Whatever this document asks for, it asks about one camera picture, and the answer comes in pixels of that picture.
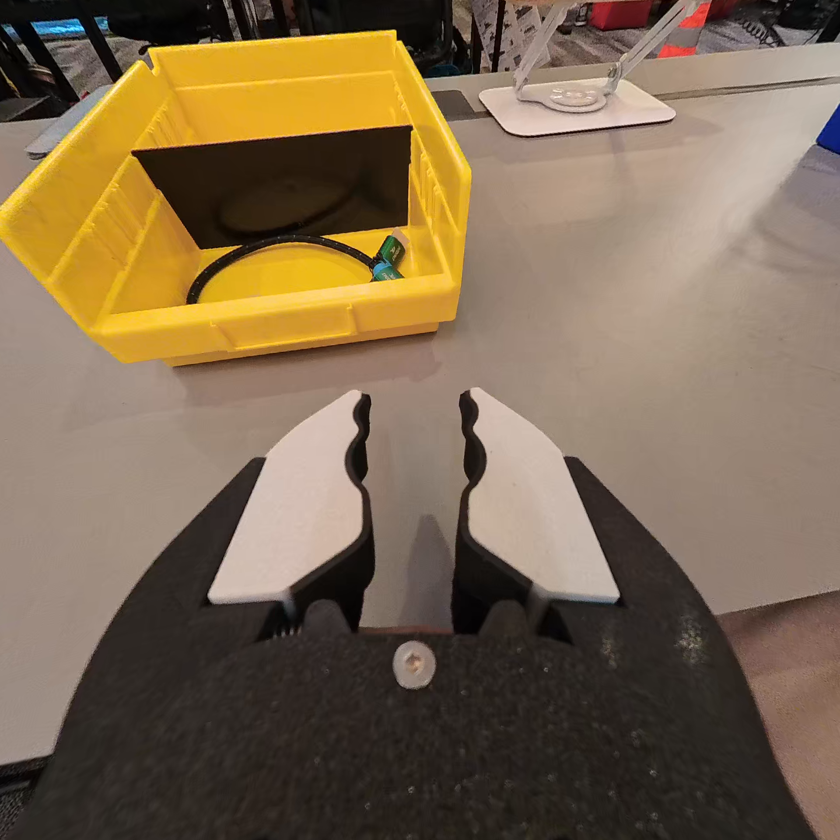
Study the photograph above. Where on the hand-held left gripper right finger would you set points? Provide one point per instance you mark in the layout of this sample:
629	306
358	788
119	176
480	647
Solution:
531	512

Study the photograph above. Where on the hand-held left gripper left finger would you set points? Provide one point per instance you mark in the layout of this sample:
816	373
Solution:
295	505

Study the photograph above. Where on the yellow storage bin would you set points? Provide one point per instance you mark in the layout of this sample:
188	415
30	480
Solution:
275	328

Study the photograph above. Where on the blue storage bin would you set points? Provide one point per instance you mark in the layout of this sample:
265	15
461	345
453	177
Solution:
832	131

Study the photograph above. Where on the black bin divider panel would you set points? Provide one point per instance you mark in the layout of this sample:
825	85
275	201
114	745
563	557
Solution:
275	184

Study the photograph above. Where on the white tablet stand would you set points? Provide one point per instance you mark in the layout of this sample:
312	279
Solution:
649	108

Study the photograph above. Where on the orange reflective cone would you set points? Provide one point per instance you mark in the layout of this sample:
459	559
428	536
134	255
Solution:
686	29

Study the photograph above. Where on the red box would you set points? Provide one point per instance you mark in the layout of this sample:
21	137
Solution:
623	13

